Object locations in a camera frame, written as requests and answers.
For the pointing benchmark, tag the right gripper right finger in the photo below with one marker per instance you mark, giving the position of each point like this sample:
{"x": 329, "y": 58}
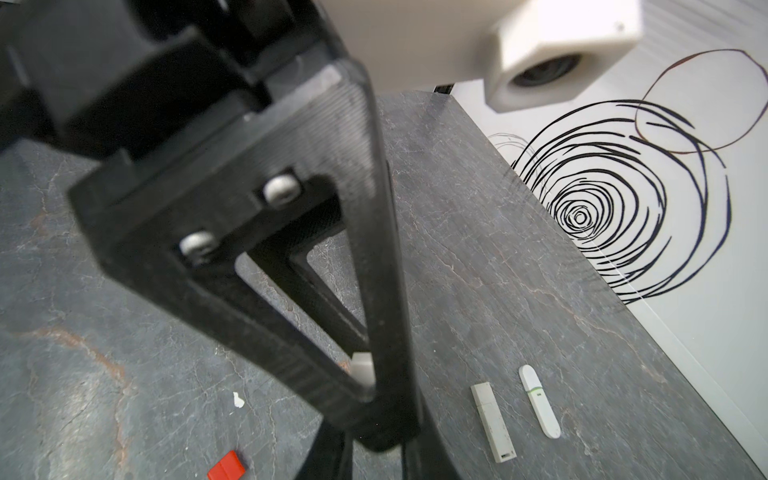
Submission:
{"x": 425, "y": 456}

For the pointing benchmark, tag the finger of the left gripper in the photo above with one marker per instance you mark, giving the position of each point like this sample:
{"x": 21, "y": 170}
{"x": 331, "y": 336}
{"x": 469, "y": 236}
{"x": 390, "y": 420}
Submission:
{"x": 283, "y": 257}
{"x": 176, "y": 226}

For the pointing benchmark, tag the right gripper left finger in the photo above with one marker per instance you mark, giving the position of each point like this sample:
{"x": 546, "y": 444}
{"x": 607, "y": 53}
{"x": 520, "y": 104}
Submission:
{"x": 330, "y": 456}

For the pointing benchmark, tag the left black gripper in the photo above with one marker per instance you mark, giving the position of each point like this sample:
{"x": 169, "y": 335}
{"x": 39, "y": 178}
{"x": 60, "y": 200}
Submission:
{"x": 93, "y": 78}

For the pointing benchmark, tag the long white usb drive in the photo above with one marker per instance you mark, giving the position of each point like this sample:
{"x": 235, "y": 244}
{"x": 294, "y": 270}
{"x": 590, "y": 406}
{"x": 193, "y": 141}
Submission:
{"x": 501, "y": 446}

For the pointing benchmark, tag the white square usb cap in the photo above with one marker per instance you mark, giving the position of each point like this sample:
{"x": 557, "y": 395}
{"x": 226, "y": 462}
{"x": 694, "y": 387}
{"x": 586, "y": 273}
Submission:
{"x": 361, "y": 369}

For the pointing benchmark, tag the white green usb drive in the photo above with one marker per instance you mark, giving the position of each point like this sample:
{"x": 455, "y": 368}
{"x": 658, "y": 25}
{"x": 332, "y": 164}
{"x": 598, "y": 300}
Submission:
{"x": 540, "y": 403}

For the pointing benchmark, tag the red usb cap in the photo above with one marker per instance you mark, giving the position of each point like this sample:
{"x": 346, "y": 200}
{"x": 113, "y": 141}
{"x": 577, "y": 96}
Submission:
{"x": 229, "y": 467}

